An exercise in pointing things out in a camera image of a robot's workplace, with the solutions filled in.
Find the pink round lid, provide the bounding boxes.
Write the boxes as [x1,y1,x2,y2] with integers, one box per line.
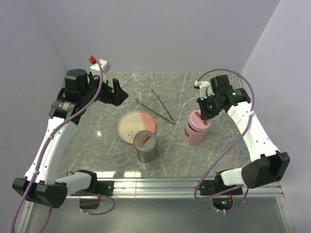
[188,109,212,132]

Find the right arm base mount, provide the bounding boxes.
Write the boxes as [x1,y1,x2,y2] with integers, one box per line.
[194,176,243,213]

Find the pink and cream plate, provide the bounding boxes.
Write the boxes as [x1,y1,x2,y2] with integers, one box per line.
[117,110,156,144]

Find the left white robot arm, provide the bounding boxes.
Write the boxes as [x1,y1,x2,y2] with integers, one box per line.
[12,69,129,208]

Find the purple cable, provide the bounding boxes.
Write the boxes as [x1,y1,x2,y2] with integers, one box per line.
[194,68,255,214]
[11,56,116,233]

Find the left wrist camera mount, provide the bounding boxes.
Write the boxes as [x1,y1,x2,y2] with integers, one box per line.
[88,56,111,83]

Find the pink cylindrical container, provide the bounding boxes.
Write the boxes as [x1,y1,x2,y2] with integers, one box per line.
[184,125,207,146]

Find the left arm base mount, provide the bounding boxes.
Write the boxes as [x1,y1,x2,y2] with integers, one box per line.
[77,181,114,210]

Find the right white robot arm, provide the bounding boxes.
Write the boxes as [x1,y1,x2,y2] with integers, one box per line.
[194,75,290,194]

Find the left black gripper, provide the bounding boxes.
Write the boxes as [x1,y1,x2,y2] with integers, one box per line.
[81,72,128,106]

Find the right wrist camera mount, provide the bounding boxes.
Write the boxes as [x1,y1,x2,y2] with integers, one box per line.
[194,80,212,100]

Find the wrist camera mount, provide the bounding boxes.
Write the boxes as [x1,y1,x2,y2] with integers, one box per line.
[194,80,212,100]
[88,56,111,83]

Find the grey round lid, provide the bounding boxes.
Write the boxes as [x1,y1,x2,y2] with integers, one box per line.
[133,130,157,153]

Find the metal tongs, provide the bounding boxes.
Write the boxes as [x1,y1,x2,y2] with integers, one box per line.
[135,87,176,125]

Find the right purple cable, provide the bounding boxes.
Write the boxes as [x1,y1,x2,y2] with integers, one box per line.
[194,68,255,214]

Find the grey cylindrical container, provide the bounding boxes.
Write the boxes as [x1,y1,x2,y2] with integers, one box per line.
[133,144,157,163]

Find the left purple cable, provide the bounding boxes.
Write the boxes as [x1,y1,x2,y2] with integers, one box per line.
[11,56,116,233]

